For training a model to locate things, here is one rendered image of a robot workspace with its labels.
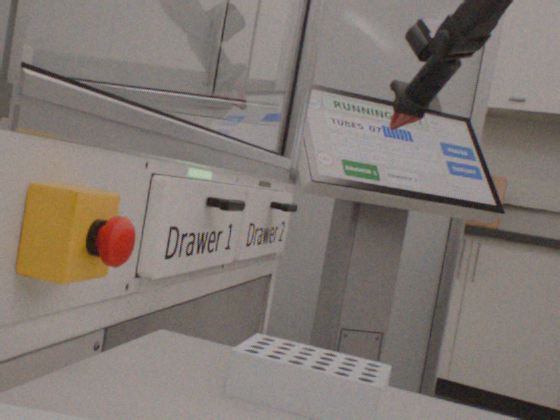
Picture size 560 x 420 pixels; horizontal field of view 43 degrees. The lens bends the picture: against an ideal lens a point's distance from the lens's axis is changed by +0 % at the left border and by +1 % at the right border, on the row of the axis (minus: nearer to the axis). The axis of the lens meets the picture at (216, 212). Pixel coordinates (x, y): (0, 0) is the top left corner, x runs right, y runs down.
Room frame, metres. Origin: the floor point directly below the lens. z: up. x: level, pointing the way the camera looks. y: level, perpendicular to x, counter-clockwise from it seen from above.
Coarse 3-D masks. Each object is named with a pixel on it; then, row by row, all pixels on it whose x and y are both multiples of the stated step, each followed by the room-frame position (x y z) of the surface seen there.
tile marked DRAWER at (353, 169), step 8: (344, 160) 1.59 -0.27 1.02; (344, 168) 1.57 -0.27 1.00; (352, 168) 1.58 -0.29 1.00; (360, 168) 1.59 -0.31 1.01; (368, 168) 1.60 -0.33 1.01; (376, 168) 1.61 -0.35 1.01; (352, 176) 1.56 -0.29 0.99; (360, 176) 1.57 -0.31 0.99; (368, 176) 1.58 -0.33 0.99; (376, 176) 1.59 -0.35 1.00
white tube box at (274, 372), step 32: (256, 352) 0.58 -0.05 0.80; (288, 352) 0.59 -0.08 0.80; (320, 352) 0.61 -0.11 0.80; (256, 384) 0.56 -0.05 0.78; (288, 384) 0.55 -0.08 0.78; (320, 384) 0.54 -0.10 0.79; (352, 384) 0.53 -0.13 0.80; (384, 384) 0.54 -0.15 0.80; (320, 416) 0.54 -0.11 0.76; (352, 416) 0.53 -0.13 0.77
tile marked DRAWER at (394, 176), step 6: (384, 168) 1.62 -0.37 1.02; (390, 168) 1.63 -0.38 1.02; (390, 174) 1.61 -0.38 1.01; (396, 174) 1.62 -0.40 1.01; (402, 174) 1.63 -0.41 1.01; (408, 174) 1.64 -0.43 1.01; (414, 174) 1.64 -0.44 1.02; (390, 180) 1.60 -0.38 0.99; (396, 180) 1.61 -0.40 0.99; (402, 180) 1.62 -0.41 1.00; (408, 180) 1.62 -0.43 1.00; (414, 180) 1.63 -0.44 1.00; (414, 186) 1.62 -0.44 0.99; (420, 186) 1.63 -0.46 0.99
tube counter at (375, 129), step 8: (376, 128) 1.70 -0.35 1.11; (384, 128) 1.71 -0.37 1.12; (400, 128) 1.73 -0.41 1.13; (384, 136) 1.69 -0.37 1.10; (392, 136) 1.70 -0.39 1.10; (400, 136) 1.71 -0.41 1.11; (408, 136) 1.72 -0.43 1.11; (416, 136) 1.73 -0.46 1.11; (424, 136) 1.75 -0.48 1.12; (424, 144) 1.73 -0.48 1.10; (432, 144) 1.74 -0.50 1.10
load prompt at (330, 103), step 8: (328, 96) 1.71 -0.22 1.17; (328, 104) 1.69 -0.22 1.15; (336, 104) 1.70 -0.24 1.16; (344, 104) 1.71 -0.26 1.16; (352, 104) 1.72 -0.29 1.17; (360, 104) 1.73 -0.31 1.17; (344, 112) 1.69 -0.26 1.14; (352, 112) 1.70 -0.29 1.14; (360, 112) 1.71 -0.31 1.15; (368, 112) 1.72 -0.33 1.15; (376, 112) 1.74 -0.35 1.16; (384, 112) 1.75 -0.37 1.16; (392, 112) 1.76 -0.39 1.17; (376, 120) 1.72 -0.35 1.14; (384, 120) 1.73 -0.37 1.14; (424, 120) 1.79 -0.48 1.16; (416, 128) 1.75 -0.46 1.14; (424, 128) 1.77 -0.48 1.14
